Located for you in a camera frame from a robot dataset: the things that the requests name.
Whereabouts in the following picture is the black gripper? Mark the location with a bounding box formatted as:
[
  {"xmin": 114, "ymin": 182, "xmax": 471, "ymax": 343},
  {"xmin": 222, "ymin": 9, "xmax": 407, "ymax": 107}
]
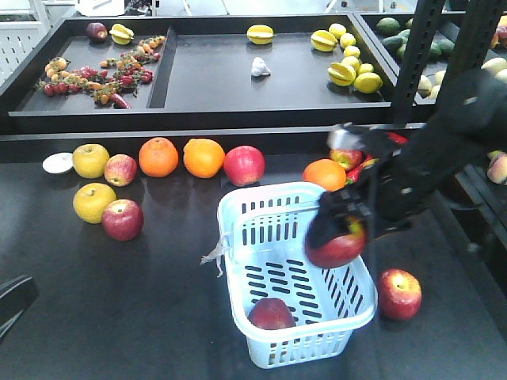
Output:
[{"xmin": 305, "ymin": 126, "xmax": 432, "ymax": 248}]

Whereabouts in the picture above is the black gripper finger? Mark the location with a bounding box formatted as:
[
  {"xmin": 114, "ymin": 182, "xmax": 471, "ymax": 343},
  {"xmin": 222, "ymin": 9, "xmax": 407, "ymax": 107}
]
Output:
[{"xmin": 0, "ymin": 275, "xmax": 40, "ymax": 342}]

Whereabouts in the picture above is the light blue plastic basket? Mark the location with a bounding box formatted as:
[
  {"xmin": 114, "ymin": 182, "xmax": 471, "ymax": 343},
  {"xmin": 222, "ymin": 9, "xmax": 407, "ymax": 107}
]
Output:
[{"xmin": 202, "ymin": 181, "xmax": 378, "ymax": 369}]

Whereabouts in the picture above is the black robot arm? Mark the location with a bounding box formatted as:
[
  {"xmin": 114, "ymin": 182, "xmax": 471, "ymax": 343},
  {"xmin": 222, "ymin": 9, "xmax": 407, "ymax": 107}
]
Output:
[{"xmin": 307, "ymin": 70, "xmax": 506, "ymax": 249}]

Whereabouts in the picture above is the orange near centre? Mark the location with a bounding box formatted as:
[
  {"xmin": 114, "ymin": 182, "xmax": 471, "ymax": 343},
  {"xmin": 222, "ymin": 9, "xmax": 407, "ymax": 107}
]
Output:
[{"xmin": 303, "ymin": 158, "xmax": 347, "ymax": 192}]

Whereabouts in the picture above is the orange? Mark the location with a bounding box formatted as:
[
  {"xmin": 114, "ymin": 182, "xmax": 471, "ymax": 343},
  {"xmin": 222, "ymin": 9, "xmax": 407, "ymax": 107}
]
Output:
[
  {"xmin": 303, "ymin": 158, "xmax": 347, "ymax": 192},
  {"xmin": 139, "ymin": 137, "xmax": 179, "ymax": 177},
  {"xmin": 183, "ymin": 139, "xmax": 225, "ymax": 178}
]

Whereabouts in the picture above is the red chili pepper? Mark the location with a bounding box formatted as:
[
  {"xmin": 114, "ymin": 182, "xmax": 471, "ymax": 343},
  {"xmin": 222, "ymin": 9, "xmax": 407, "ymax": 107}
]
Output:
[{"xmin": 346, "ymin": 154, "xmax": 379, "ymax": 184}]

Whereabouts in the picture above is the red yellow apple back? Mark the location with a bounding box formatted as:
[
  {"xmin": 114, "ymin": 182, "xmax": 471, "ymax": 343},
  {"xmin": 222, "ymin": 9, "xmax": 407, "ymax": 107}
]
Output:
[{"xmin": 330, "ymin": 149, "xmax": 364, "ymax": 172}]

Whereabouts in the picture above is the red bell pepper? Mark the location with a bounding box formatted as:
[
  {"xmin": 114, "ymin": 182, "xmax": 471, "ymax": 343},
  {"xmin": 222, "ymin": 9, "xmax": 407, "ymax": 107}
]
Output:
[{"xmin": 387, "ymin": 131, "xmax": 408, "ymax": 145}]

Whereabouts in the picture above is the yellow apple front left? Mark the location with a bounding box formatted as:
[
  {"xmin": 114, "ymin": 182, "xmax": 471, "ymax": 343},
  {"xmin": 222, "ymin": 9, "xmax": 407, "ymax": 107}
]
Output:
[{"xmin": 73, "ymin": 182, "xmax": 116, "ymax": 224}]

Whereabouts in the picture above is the red apple beside yellow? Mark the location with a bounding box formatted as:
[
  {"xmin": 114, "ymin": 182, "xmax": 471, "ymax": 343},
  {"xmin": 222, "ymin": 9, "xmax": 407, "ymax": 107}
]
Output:
[{"xmin": 101, "ymin": 199, "xmax": 144, "ymax": 241}]

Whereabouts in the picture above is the white round disc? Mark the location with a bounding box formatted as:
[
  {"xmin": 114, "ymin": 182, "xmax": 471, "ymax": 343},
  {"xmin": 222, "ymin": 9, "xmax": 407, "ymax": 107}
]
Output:
[{"xmin": 42, "ymin": 152, "xmax": 74, "ymax": 174}]

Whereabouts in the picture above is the yellow apple back left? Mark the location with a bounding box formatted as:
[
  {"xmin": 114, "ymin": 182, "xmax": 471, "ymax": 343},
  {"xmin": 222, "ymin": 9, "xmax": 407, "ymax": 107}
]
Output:
[{"xmin": 72, "ymin": 143, "xmax": 110, "ymax": 179}]

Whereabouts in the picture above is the small pink apple left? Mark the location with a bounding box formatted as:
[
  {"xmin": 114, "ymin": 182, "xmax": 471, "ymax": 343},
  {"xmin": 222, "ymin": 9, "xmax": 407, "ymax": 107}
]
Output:
[{"xmin": 104, "ymin": 154, "xmax": 138, "ymax": 187}]

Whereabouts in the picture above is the white garlic bulb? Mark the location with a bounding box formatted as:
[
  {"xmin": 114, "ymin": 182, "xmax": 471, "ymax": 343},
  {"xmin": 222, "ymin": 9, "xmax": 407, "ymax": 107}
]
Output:
[{"xmin": 250, "ymin": 57, "xmax": 272, "ymax": 78}]

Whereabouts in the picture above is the orange far left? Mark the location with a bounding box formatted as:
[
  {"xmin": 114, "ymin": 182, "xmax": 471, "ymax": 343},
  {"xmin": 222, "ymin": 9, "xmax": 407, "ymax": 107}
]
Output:
[{"xmin": 139, "ymin": 137, "xmax": 179, "ymax": 177}]

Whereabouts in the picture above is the black wooden produce stand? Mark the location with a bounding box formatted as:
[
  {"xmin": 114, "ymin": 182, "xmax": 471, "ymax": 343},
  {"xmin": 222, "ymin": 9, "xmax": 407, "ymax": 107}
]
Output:
[{"xmin": 1, "ymin": 14, "xmax": 506, "ymax": 379}]

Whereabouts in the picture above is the yellow starfruit centre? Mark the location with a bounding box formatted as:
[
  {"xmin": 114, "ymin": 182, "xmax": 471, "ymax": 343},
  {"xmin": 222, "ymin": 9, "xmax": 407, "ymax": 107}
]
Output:
[{"xmin": 246, "ymin": 25, "xmax": 274, "ymax": 45}]

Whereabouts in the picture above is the dark plum back tray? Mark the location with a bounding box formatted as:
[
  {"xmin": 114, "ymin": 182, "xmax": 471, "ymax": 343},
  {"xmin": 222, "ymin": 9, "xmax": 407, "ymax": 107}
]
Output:
[{"xmin": 86, "ymin": 22, "xmax": 108, "ymax": 43}]

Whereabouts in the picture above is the yellow starfruit left tray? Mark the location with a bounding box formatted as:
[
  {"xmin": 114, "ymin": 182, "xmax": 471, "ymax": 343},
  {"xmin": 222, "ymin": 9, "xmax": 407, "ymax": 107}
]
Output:
[{"xmin": 109, "ymin": 24, "xmax": 135, "ymax": 45}]

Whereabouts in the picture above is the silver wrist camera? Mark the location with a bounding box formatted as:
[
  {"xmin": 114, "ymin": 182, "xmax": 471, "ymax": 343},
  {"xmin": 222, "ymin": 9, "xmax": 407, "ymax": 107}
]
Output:
[{"xmin": 327, "ymin": 122, "xmax": 369, "ymax": 150}]

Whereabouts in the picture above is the black upright post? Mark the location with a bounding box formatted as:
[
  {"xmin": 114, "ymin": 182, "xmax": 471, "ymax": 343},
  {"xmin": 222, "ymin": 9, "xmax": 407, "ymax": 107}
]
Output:
[
  {"xmin": 391, "ymin": 0, "xmax": 444, "ymax": 127},
  {"xmin": 444, "ymin": 0, "xmax": 506, "ymax": 83}
]

